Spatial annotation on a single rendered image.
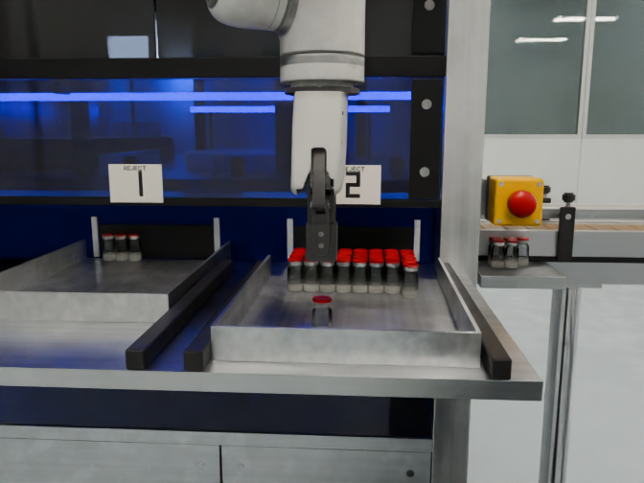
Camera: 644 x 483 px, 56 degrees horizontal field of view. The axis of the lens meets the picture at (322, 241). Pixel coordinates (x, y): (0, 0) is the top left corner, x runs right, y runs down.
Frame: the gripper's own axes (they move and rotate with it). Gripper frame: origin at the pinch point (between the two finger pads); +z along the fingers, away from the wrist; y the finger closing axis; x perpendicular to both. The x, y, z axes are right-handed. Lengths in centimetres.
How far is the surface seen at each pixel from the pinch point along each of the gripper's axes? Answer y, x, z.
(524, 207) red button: -27.2, 27.8, -0.7
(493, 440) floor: -144, 52, 97
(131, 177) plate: -30.6, -31.9, -4.5
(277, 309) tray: -10.7, -6.3, 10.5
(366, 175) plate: -30.6, 4.8, -5.0
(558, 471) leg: -46, 42, 51
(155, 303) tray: -4.9, -19.8, 8.4
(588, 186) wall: -491, 206, 31
